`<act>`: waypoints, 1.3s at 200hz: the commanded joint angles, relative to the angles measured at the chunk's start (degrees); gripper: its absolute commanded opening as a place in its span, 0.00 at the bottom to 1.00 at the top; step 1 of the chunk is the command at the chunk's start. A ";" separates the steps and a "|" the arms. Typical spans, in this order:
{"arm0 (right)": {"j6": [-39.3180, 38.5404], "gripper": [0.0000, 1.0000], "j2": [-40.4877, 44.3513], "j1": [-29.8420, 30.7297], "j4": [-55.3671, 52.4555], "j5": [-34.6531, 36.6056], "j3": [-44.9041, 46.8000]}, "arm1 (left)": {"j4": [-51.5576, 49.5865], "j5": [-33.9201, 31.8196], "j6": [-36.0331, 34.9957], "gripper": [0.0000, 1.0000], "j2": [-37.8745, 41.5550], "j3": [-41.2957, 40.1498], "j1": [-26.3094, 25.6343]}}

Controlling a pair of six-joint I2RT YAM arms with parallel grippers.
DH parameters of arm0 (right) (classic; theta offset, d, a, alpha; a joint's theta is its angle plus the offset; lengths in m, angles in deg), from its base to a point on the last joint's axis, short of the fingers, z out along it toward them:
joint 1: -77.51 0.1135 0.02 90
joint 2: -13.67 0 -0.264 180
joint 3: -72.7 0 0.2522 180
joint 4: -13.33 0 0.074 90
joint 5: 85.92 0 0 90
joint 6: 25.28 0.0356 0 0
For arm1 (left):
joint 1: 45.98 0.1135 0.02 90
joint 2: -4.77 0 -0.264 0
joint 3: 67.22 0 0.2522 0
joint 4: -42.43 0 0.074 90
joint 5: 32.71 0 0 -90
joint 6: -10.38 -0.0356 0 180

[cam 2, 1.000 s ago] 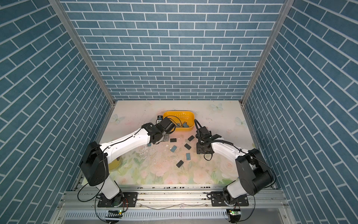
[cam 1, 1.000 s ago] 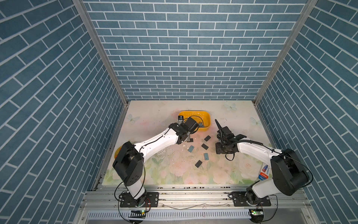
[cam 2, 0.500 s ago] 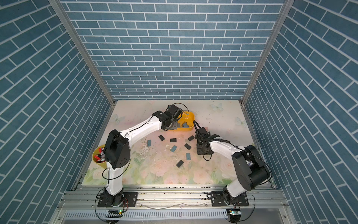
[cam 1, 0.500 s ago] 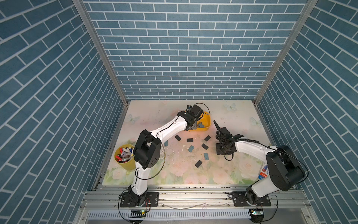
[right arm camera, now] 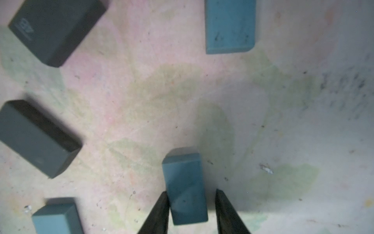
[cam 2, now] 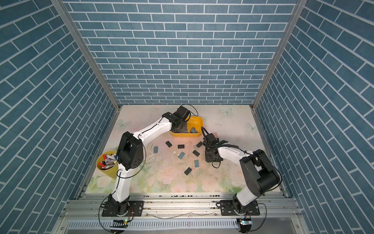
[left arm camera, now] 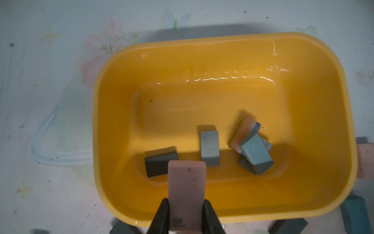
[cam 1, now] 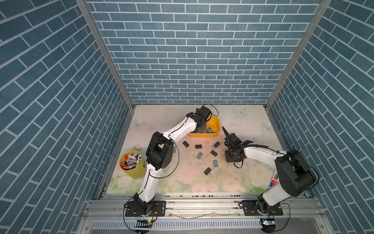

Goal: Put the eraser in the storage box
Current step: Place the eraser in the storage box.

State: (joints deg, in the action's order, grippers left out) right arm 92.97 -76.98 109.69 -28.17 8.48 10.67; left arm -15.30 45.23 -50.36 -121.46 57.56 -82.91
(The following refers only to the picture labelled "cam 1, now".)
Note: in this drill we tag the red blue glue tube package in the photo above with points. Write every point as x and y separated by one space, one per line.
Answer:
274 180

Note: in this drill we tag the electronics board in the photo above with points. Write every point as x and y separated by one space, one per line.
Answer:
143 226
268 225

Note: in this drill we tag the light blue eraser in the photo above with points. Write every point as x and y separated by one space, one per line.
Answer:
199 155

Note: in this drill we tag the yellow plastic storage box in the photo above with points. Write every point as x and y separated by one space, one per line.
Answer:
214 124

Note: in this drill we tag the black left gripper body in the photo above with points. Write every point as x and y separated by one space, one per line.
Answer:
202 128

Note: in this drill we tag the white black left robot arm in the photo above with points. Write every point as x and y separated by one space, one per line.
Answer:
159 155

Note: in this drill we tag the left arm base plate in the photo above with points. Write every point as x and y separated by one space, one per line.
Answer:
135 209

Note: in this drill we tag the yellow cup of pens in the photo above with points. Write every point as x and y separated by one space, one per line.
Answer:
133 164

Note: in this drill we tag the right electronics board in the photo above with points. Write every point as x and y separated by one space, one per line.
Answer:
268 225

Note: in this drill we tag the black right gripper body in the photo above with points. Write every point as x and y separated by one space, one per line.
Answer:
230 157

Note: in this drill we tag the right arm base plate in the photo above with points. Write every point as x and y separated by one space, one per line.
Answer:
257 208

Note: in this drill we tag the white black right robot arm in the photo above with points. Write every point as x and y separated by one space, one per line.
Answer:
293 174

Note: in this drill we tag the aluminium mounting rail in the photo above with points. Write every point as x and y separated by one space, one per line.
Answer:
110 206

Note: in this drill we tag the left electronics board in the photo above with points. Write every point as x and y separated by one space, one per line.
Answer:
143 226

